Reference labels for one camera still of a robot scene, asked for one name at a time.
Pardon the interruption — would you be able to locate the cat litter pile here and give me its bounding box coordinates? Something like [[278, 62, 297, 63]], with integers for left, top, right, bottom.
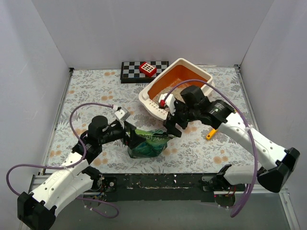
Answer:
[[152, 86, 184, 103]]

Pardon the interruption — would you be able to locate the red white grid block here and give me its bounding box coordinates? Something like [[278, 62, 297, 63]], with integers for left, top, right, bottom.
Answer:
[[139, 62, 157, 77]]

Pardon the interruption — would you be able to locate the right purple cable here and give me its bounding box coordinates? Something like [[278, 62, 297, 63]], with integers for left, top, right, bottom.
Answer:
[[159, 80, 259, 218]]

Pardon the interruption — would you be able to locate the white orange litter box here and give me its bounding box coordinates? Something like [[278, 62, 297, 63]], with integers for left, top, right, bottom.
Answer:
[[139, 58, 215, 121]]

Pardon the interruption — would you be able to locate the green litter bag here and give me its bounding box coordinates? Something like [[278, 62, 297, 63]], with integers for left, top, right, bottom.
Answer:
[[128, 129, 176, 159]]

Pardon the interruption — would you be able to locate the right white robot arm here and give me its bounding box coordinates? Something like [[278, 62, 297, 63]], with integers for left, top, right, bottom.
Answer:
[[159, 85, 300, 193]]

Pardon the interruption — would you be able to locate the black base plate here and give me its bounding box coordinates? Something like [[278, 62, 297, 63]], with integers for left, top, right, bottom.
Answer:
[[86, 173, 238, 202]]

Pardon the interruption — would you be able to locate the black bag clip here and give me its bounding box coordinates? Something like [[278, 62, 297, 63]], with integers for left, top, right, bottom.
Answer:
[[163, 133, 175, 139]]

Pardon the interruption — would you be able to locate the yellow plastic scoop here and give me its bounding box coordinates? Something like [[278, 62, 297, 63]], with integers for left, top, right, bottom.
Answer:
[[206, 129, 217, 140]]

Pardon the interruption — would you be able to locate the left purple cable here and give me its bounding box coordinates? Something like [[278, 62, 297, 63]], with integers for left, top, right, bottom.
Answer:
[[6, 103, 120, 219]]

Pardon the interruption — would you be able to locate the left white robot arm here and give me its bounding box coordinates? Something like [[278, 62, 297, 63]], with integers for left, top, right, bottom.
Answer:
[[17, 115, 146, 230]]

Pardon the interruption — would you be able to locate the purple cable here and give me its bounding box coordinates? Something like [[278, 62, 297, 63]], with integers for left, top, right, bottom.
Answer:
[[6, 103, 120, 219], [159, 80, 259, 218]]

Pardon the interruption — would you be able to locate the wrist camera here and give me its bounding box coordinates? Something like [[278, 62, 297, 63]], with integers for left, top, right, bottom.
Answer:
[[158, 93, 176, 115], [115, 108, 130, 128]]

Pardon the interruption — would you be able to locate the floral tablecloth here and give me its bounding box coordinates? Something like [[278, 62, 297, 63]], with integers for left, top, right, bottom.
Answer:
[[45, 69, 254, 173]]

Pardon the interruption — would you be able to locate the black white checkerboard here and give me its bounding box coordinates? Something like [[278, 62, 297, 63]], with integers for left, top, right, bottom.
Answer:
[[120, 61, 169, 83]]

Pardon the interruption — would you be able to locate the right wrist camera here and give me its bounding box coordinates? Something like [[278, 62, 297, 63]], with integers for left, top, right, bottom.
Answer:
[[158, 93, 176, 115]]

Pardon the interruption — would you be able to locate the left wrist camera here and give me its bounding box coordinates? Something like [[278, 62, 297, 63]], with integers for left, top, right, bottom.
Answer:
[[115, 108, 130, 128]]

